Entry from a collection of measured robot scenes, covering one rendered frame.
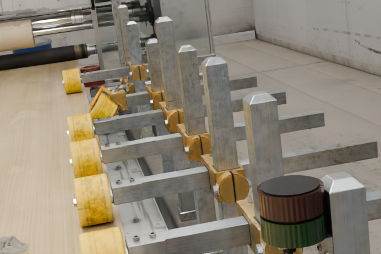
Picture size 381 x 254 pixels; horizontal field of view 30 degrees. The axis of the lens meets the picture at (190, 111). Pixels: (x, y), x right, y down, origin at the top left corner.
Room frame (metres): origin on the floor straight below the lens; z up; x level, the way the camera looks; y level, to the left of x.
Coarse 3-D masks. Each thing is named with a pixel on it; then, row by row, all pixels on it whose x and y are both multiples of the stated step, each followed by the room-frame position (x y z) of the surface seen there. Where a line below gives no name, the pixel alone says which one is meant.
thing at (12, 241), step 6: (0, 240) 1.06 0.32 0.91; (6, 240) 1.04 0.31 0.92; (12, 240) 1.04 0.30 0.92; (18, 240) 1.04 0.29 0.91; (0, 246) 1.03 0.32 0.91; (6, 246) 1.03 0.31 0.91; (12, 246) 1.03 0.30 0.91; (18, 246) 1.04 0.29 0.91; (24, 246) 1.04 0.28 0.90; (0, 252) 1.01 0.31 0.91; (6, 252) 1.02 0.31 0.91; (12, 252) 1.02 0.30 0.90; (18, 252) 1.02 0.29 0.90
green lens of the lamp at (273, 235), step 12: (324, 216) 0.59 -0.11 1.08; (264, 228) 0.60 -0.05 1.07; (276, 228) 0.58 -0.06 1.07; (288, 228) 0.58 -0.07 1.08; (300, 228) 0.58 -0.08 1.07; (312, 228) 0.58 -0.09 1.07; (324, 228) 0.59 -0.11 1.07; (264, 240) 0.60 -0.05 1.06; (276, 240) 0.59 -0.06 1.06; (288, 240) 0.58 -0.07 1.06; (300, 240) 0.58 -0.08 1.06; (312, 240) 0.58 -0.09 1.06
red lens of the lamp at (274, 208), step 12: (312, 192) 0.59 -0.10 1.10; (264, 204) 0.59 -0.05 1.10; (276, 204) 0.58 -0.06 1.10; (288, 204) 0.58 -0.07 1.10; (300, 204) 0.58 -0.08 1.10; (312, 204) 0.58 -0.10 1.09; (324, 204) 0.60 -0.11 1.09; (264, 216) 0.59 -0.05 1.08; (276, 216) 0.58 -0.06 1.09; (288, 216) 0.58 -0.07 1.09; (300, 216) 0.58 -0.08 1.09; (312, 216) 0.58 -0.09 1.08
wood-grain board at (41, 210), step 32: (0, 96) 2.45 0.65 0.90; (32, 96) 2.37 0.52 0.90; (64, 96) 2.30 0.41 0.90; (0, 128) 1.93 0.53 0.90; (32, 128) 1.88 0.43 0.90; (64, 128) 1.84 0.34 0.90; (0, 160) 1.59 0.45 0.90; (32, 160) 1.55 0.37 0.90; (64, 160) 1.52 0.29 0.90; (0, 192) 1.34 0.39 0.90; (32, 192) 1.32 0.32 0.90; (64, 192) 1.29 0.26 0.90; (0, 224) 1.16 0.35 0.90; (32, 224) 1.14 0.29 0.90; (64, 224) 1.12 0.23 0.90
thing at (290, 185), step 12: (276, 180) 0.62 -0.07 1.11; (288, 180) 0.62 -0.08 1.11; (300, 180) 0.62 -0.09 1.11; (312, 180) 0.61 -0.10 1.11; (264, 192) 0.60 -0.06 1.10; (276, 192) 0.59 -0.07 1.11; (288, 192) 0.59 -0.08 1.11; (300, 192) 0.58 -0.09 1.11; (324, 240) 0.59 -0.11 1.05; (288, 252) 0.60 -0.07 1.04; (324, 252) 0.60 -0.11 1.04
